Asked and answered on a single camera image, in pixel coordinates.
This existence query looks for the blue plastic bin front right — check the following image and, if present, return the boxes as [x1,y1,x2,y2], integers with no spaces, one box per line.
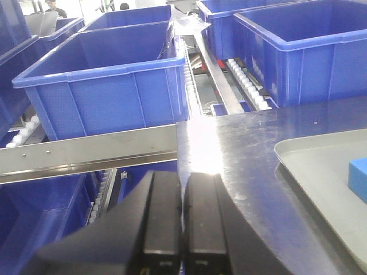
[235,1,366,107]

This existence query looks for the blue plastic bin rear right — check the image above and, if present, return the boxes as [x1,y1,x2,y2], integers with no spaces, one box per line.
[196,0,289,60]

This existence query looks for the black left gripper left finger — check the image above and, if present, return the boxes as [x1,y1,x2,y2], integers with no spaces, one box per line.
[22,171,181,274]

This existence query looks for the blue plastic bin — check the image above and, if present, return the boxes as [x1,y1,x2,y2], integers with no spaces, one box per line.
[13,21,189,140]
[80,5,171,32]
[235,1,366,107]
[196,0,289,60]

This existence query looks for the blue plastic bin rear left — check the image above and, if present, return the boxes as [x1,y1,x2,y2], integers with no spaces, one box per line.
[80,5,171,32]

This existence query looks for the steel shelf front rail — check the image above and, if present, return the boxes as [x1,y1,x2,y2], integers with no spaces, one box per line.
[1,124,177,184]

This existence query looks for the blue bin lower shelf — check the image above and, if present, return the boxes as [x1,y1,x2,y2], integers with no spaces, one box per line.
[1,174,96,274]

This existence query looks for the blue plastic bin front left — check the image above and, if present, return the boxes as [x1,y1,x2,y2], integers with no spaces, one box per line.
[13,21,189,140]

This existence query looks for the blue bin far left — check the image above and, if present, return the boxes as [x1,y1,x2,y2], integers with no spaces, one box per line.
[1,17,85,138]

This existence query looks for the grey metal tray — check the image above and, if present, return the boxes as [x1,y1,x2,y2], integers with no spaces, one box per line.
[274,129,366,272]

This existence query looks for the blue cube block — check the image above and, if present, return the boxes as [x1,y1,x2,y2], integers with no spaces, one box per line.
[348,158,367,203]

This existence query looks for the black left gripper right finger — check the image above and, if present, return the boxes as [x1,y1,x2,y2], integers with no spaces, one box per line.
[184,173,290,274]

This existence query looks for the white roller track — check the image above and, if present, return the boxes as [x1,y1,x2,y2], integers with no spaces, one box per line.
[227,59,272,111]

